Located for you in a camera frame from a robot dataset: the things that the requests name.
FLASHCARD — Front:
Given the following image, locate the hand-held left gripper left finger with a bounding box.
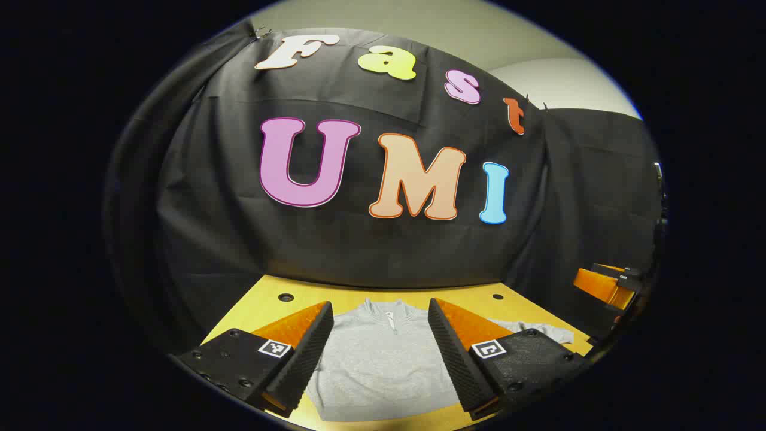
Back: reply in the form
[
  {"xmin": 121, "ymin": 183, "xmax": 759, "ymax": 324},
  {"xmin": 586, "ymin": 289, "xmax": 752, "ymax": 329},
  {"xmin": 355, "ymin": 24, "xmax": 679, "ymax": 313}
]
[{"xmin": 169, "ymin": 301, "xmax": 335, "ymax": 418}]

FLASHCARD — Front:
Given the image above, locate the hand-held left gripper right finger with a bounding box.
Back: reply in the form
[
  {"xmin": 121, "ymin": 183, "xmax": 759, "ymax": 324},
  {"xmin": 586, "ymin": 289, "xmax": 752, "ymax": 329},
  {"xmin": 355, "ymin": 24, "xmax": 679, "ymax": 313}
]
[{"xmin": 427, "ymin": 298, "xmax": 593, "ymax": 421}]

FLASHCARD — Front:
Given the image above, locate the black backdrop cloth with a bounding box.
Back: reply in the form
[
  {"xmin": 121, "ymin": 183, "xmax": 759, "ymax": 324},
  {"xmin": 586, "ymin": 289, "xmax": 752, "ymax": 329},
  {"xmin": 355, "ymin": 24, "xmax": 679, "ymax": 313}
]
[{"xmin": 105, "ymin": 21, "xmax": 668, "ymax": 360}]

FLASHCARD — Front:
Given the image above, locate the grey zip-neck sweatshirt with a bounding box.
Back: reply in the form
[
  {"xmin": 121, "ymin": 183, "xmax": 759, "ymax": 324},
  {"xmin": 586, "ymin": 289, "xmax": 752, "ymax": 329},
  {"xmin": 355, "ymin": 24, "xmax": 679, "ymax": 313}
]
[{"xmin": 305, "ymin": 298, "xmax": 575, "ymax": 423}]

